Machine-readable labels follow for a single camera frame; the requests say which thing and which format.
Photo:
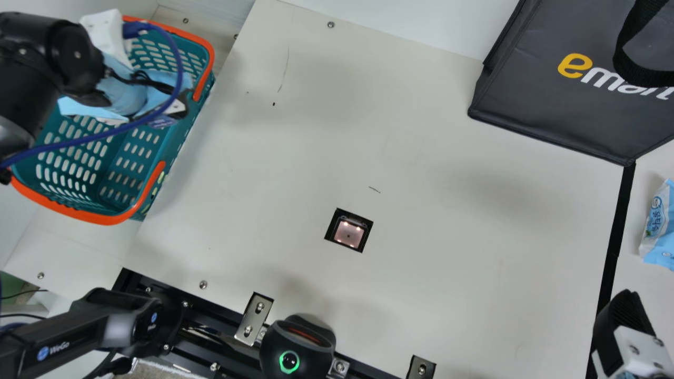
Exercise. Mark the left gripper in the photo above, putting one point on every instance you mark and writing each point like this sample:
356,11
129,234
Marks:
126,92

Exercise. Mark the teal shopping basket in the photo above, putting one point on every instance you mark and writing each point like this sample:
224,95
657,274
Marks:
105,173

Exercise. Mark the blue and white wipes pack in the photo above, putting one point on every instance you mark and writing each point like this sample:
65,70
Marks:
661,231

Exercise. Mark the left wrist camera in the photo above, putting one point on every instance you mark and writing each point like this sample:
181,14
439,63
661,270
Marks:
110,34

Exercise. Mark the black device with green light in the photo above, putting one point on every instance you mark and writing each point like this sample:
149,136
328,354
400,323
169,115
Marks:
297,347

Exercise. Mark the blue rectangular tin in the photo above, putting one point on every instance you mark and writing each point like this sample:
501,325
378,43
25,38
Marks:
162,123

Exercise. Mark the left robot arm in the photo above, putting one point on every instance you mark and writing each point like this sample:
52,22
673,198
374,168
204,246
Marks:
31,58

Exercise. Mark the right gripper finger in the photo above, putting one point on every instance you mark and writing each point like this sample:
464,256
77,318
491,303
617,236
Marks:
626,326

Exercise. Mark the small square scanner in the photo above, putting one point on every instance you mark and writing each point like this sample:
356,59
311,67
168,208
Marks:
348,230

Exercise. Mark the black strip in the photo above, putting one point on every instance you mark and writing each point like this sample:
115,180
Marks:
613,252

